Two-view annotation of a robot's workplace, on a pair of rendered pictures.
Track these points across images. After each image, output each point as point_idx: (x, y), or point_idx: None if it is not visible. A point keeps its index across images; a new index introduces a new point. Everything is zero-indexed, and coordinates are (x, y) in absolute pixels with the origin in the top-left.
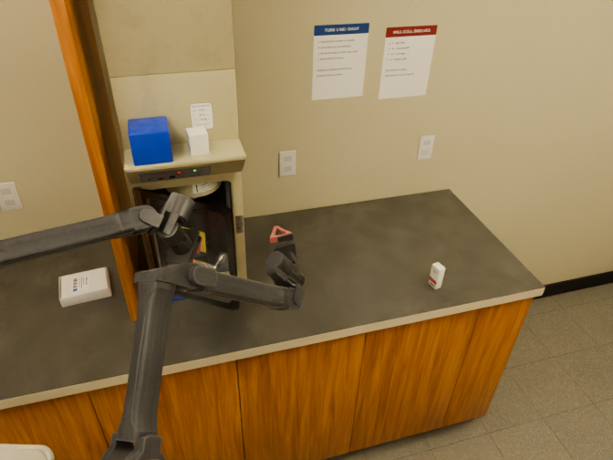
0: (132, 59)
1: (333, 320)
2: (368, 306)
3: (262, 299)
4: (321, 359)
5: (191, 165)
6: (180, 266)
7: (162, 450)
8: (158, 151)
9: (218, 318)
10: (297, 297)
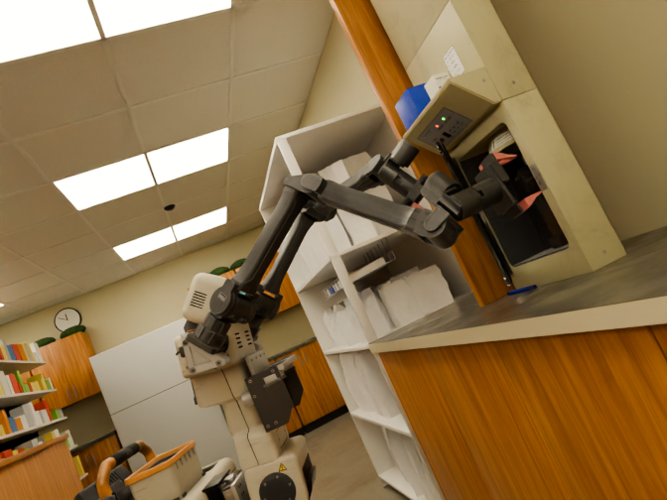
0: (407, 47)
1: (584, 302)
2: (665, 281)
3: (380, 216)
4: (607, 392)
5: (426, 112)
6: (302, 176)
7: (509, 486)
8: (409, 111)
9: (515, 303)
10: (430, 220)
